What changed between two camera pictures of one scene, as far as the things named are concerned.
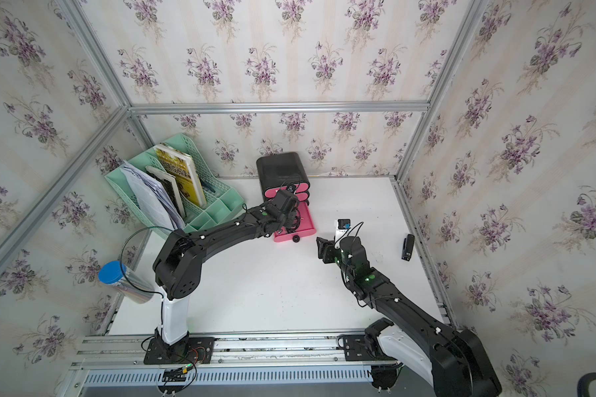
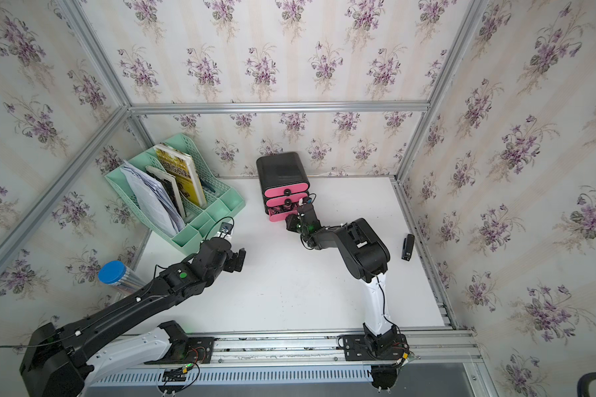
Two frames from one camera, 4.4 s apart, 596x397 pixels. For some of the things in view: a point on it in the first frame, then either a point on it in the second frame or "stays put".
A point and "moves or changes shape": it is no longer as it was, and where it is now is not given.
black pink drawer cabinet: x=282 y=172 stays put
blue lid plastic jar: x=117 y=274 stays put
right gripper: x=326 y=248 to x=289 y=222
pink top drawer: x=300 y=188 stays put
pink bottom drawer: x=306 y=226 moves or changes shape
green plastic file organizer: x=171 y=187 stays put
